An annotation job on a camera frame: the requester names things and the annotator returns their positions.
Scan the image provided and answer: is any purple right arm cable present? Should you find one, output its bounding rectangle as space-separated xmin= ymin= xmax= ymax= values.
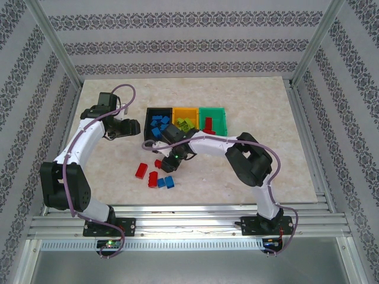
xmin=141 ymin=134 xmax=300 ymax=257

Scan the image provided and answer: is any green plastic bin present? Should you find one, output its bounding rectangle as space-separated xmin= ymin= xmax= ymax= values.
xmin=198 ymin=106 xmax=229 ymax=137

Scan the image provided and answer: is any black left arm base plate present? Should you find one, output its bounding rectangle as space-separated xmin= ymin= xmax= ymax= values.
xmin=82 ymin=217 xmax=136 ymax=237

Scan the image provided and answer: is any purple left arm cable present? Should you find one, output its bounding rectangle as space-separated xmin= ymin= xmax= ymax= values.
xmin=62 ymin=84 xmax=137 ymax=260

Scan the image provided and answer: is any aluminium side rail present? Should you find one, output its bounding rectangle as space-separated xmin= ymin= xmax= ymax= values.
xmin=288 ymin=85 xmax=337 ymax=208
xmin=41 ymin=85 xmax=85 ymax=214

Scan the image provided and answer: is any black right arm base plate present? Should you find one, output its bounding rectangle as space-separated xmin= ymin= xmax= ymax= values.
xmin=241 ymin=215 xmax=293 ymax=237

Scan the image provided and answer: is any yellow plastic bin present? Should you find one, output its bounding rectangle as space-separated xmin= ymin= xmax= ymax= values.
xmin=172 ymin=106 xmax=200 ymax=133

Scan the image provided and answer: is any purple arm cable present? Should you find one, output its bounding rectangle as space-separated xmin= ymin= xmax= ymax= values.
xmin=62 ymin=84 xmax=137 ymax=260
xmin=141 ymin=134 xmax=300 ymax=257

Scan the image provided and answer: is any aluminium mounting rail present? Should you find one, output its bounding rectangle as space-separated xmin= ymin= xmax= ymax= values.
xmin=28 ymin=203 xmax=352 ymax=241

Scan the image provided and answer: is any perforated metal strip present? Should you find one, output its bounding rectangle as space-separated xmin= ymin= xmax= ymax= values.
xmin=40 ymin=238 xmax=265 ymax=251

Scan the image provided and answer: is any black plastic bin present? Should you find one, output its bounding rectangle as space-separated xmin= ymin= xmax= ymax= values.
xmin=143 ymin=106 xmax=174 ymax=142

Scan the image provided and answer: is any aluminium frame post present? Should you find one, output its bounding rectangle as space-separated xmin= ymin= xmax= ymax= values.
xmin=25 ymin=0 xmax=83 ymax=89
xmin=291 ymin=0 xmax=346 ymax=87

